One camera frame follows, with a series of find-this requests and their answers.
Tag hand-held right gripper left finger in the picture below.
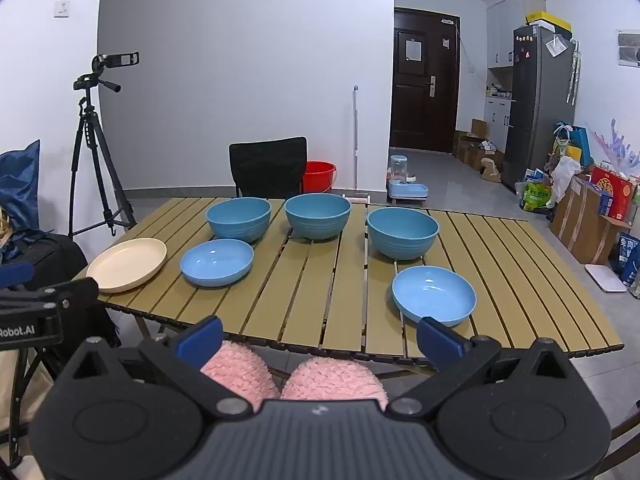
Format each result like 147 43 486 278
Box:
62 316 253 418

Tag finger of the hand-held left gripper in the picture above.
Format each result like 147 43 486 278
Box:
0 277 100 317
0 261 35 290

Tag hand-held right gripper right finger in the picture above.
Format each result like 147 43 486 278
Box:
387 316 581 418

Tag shallow light blue plate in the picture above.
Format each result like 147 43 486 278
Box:
180 238 255 288
391 265 477 328

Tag cream plate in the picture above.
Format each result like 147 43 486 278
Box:
86 237 168 294

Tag deep blue ribbed bowl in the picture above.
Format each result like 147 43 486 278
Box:
284 193 352 241
367 207 441 262
206 197 272 243

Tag black backpack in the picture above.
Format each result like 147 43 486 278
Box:
0 232 121 346

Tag beige cloth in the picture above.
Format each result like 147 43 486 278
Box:
0 347 53 433

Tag dark blue cushion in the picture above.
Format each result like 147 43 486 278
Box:
0 140 41 233

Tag blue pet feeder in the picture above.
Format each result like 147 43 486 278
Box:
386 155 430 200

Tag black tripod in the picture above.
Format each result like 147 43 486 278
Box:
67 71 138 239

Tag green bag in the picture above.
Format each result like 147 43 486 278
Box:
520 182 553 213

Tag white bathroom scale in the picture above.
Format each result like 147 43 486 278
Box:
585 263 628 293

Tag black folding chair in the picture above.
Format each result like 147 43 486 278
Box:
229 136 308 200

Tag large taped cardboard box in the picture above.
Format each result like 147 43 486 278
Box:
550 175 633 266

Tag open cardboard boxes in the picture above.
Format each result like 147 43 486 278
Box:
452 119 501 168

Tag red plastic bucket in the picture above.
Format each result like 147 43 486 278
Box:
303 161 337 194

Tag blue printed bag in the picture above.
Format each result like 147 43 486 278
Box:
617 234 640 288

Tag white plastic bag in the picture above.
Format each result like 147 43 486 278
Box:
550 156 582 206

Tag white lower cabinet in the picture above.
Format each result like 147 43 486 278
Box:
484 97 513 146

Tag white cabinet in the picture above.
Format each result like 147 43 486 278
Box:
487 0 526 68
484 97 513 146

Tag white mop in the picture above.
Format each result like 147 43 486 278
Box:
350 85 368 206

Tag dark brown door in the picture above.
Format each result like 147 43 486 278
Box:
390 6 460 153

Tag red gift box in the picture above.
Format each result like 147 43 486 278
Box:
590 165 640 221

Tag blue gift bag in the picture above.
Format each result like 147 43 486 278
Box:
552 122 591 161

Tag grey refrigerator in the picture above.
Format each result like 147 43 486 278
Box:
501 25 576 193

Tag pastel branch decoration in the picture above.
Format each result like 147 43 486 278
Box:
587 119 640 171

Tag white upper cabinet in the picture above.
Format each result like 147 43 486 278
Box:
487 0 526 68

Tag yellow box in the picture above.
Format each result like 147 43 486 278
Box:
525 10 572 36

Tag white electrical panel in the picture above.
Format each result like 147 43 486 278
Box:
616 30 640 68

